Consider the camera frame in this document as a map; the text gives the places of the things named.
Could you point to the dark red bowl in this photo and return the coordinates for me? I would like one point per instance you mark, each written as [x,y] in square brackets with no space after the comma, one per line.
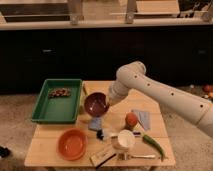
[95,104]

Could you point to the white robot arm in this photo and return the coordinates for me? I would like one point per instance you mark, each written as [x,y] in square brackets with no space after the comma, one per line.
[196,110]

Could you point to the blue sponge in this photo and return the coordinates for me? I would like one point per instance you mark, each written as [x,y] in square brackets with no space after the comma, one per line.
[95,124]

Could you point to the orange red-capped bottle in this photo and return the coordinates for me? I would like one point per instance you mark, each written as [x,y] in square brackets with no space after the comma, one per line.
[131,121]

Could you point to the grey cloth napkin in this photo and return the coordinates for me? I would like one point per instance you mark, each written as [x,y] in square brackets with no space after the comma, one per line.
[143,118]

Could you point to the black white dish brush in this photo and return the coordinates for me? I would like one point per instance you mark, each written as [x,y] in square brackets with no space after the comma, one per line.
[104,134]

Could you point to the brown snack pile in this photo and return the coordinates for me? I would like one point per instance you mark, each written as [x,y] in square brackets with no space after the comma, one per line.
[59,92]

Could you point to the green plastic tray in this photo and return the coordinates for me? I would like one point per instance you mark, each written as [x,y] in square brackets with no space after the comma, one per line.
[59,110]

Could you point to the white cup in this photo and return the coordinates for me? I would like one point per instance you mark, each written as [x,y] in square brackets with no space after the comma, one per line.
[125,140]

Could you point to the orange bowl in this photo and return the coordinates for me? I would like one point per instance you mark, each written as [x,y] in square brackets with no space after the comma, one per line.
[71,144]

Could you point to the wooden black box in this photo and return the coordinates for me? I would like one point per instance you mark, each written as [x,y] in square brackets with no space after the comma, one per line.
[102,156]

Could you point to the metal fork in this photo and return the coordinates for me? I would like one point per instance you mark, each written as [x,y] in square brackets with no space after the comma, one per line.
[125,156]

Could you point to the green chili pepper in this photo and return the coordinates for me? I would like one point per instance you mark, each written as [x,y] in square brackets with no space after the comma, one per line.
[149,140]

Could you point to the red orange floor objects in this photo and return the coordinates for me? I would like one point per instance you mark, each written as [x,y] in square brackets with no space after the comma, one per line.
[208,89]

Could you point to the black object on floor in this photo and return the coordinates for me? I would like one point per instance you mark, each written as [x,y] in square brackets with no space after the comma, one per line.
[4,152]

